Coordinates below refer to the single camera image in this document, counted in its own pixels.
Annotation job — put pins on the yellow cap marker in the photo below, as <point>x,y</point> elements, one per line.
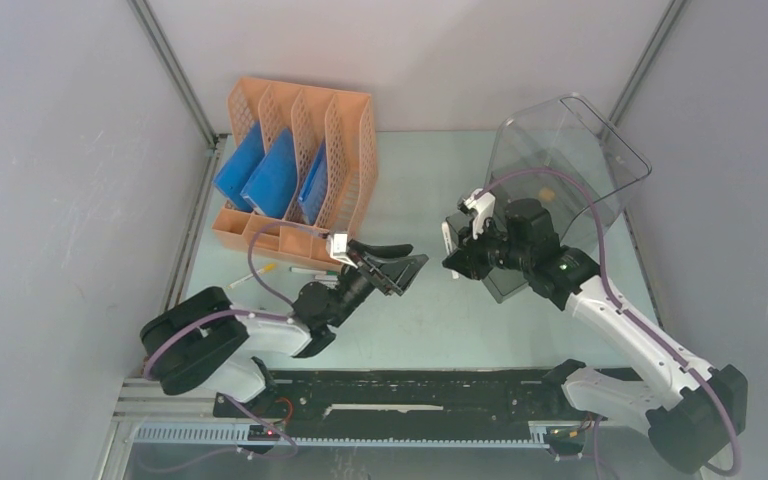
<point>265,269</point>

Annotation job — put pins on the white marker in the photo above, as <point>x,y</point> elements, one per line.
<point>449,238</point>

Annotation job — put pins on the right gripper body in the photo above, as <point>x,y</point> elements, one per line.
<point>487,252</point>

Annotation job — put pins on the blue folder front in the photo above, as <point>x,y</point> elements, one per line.
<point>236,172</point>

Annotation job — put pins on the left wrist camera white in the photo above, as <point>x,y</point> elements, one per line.
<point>338,249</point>

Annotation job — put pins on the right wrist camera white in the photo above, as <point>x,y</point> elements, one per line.
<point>479,206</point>

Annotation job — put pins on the clear plastic drawer cabinet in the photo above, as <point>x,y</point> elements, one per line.
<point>567,146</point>

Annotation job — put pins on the blue folder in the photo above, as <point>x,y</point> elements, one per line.
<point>273,183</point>
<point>314,189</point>
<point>236,172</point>

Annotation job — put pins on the orange plastic file organizer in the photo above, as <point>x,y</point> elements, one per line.
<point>340,124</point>

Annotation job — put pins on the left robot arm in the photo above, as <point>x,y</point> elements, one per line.
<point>209,342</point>

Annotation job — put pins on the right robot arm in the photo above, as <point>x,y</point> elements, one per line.
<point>688,409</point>

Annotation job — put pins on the small cork block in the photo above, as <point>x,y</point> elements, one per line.
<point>546,195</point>

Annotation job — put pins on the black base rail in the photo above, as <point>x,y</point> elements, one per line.
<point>458,406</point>

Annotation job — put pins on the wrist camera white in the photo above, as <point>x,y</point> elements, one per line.
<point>338,249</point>
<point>479,206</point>

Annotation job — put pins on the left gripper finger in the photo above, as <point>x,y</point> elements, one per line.
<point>361,249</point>
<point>399,274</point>

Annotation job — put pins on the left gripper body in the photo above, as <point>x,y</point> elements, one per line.
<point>374,276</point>

